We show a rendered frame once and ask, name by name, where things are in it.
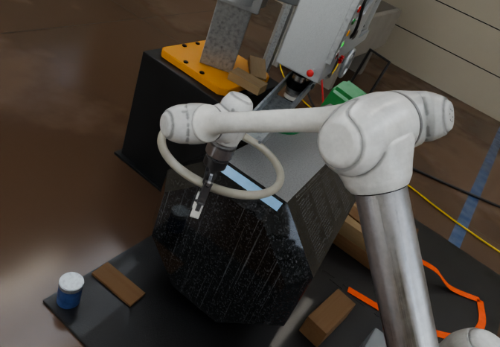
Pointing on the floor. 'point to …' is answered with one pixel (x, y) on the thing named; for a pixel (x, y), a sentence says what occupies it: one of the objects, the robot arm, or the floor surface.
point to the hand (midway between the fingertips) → (198, 205)
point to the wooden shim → (118, 284)
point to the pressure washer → (337, 96)
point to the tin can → (70, 290)
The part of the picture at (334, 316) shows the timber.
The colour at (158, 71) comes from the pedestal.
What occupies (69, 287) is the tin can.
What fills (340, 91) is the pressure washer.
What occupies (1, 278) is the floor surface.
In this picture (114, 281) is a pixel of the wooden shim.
